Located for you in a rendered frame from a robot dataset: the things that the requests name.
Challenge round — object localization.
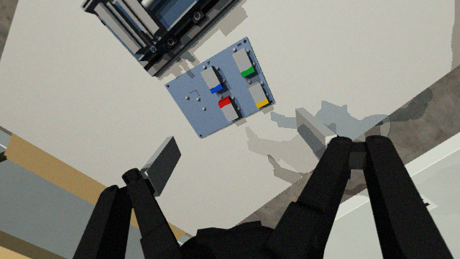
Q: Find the grey block with red end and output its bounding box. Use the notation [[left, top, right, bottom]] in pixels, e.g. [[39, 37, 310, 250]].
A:
[[218, 96, 239, 122]]

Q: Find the grey block with green end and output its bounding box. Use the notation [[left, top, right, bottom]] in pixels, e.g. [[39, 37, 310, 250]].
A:
[[232, 48, 254, 77]]

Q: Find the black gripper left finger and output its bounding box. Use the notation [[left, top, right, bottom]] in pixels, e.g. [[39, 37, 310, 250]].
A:
[[73, 136, 184, 259]]

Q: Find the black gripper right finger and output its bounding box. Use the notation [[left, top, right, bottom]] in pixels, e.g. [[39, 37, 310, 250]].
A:
[[253, 107, 454, 259]]

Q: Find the grey block with yellow end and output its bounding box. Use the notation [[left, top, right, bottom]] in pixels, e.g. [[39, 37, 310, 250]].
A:
[[247, 81, 269, 108]]

